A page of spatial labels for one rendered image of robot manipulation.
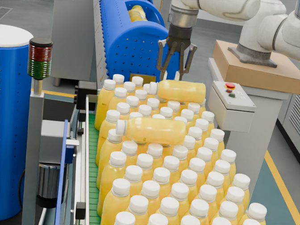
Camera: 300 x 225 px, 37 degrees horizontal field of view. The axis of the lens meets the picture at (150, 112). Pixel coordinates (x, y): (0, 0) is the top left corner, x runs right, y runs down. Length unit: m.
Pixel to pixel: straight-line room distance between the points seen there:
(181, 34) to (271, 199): 1.91
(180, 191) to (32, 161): 0.55
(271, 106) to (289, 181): 1.43
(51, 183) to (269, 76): 1.00
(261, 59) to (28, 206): 1.17
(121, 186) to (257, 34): 1.20
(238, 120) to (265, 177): 1.88
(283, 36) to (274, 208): 1.43
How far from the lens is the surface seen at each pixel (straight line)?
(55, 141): 1.63
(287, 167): 3.63
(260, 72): 1.99
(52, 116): 3.29
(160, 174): 1.08
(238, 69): 1.97
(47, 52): 1.26
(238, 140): 2.14
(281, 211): 3.10
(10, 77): 1.95
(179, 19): 1.45
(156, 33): 1.71
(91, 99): 1.67
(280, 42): 1.99
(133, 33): 1.70
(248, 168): 2.23
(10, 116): 2.04
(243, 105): 1.52
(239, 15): 1.34
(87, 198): 1.13
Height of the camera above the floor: 1.66
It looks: 25 degrees down
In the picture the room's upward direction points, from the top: 11 degrees clockwise
